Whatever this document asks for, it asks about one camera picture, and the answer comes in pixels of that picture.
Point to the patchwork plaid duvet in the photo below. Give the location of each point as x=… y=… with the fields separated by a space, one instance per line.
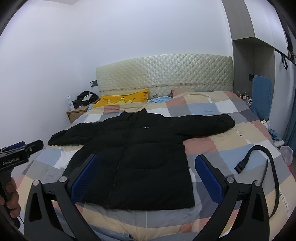
x=224 y=151

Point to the wooden nightstand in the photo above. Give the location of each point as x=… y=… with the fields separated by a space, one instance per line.
x=73 y=115

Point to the pink pillow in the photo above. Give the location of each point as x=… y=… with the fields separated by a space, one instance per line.
x=177 y=91

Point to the black puffer jacket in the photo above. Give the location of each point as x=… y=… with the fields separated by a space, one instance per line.
x=142 y=159

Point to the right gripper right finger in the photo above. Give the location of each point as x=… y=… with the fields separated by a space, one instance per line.
x=242 y=209

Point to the wall power socket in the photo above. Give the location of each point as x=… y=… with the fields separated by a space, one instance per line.
x=93 y=83

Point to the cream quilted headboard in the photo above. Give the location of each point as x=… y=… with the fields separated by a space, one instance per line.
x=162 y=73

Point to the light blue pillow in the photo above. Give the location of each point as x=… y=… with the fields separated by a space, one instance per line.
x=160 y=99

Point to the white lotion bottle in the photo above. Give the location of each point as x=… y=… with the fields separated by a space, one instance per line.
x=71 y=106

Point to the grey white overhead cabinet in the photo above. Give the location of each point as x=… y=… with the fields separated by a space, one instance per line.
x=256 y=20

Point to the person's left hand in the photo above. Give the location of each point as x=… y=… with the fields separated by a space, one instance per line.
x=13 y=203

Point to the yellow crown pillow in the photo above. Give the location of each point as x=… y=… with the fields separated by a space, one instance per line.
x=140 y=96

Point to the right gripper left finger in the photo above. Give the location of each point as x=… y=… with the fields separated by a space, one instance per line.
x=41 y=221

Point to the black bag on nightstand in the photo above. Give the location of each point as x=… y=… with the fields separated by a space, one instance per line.
x=85 y=98

